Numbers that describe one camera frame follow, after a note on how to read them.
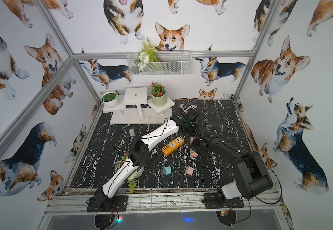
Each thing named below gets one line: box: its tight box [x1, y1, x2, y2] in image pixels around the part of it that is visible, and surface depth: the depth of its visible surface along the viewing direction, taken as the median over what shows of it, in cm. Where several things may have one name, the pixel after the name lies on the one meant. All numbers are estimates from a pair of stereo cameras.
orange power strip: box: [161, 136, 185, 157], surface depth 94 cm
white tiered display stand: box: [102, 86, 176, 125], surface depth 102 cm
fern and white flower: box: [138, 36, 159, 72], surface depth 84 cm
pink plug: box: [184, 165, 195, 176], surface depth 85 cm
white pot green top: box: [101, 91, 119, 109], surface depth 94 cm
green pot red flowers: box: [149, 80, 167, 106], surface depth 92 cm
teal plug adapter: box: [162, 165, 172, 175], surface depth 85 cm
